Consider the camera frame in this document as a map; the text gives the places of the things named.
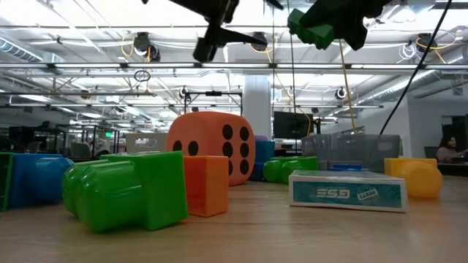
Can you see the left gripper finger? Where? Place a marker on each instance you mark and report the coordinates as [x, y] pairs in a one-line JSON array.
[[234, 38], [206, 47]]

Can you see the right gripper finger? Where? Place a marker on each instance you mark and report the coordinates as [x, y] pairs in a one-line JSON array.
[[354, 36]]

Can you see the orange foam dice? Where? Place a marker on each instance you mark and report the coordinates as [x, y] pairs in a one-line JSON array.
[[208, 139]]

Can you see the purple foam dice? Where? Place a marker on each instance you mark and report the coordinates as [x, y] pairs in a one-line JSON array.
[[261, 139]]

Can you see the small blue brick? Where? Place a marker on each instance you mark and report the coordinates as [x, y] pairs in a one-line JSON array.
[[345, 168]]

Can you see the white building column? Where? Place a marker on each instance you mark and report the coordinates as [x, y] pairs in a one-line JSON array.
[[257, 106]]

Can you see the black monitor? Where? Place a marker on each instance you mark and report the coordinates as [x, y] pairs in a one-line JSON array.
[[285, 126]]

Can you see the light grey plastic bin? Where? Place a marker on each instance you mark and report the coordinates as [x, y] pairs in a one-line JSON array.
[[162, 144]]

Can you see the translucent brown plastic bin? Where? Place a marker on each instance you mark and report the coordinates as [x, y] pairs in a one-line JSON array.
[[351, 149]]

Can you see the teal plastic bin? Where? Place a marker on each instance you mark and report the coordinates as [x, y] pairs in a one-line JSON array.
[[265, 151]]

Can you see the plain orange toy block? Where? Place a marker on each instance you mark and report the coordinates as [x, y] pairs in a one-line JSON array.
[[206, 186]]

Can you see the teal playing card deck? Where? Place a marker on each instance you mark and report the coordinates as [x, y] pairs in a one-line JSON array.
[[347, 191]]

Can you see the yellow toy block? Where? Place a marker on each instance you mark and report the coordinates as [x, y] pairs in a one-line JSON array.
[[417, 179]]

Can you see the grey office chair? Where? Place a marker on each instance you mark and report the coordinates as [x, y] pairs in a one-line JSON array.
[[80, 149]]

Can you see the large green toy block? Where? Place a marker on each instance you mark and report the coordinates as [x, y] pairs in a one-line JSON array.
[[128, 190]]

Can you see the black office desk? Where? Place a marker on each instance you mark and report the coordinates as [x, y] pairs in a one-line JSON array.
[[455, 170]]

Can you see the blue toy block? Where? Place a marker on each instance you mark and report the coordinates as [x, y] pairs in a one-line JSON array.
[[36, 180]]

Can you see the small green toy block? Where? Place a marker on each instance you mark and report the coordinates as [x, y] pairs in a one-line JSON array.
[[5, 182]]

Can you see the black background rig frame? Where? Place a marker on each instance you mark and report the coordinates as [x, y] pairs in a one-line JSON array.
[[214, 93]]

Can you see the silver air duct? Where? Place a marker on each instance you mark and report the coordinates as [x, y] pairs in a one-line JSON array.
[[406, 84], [18, 49]]

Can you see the long silver ceiling rail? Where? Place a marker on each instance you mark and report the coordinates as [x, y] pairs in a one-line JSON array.
[[91, 65]]

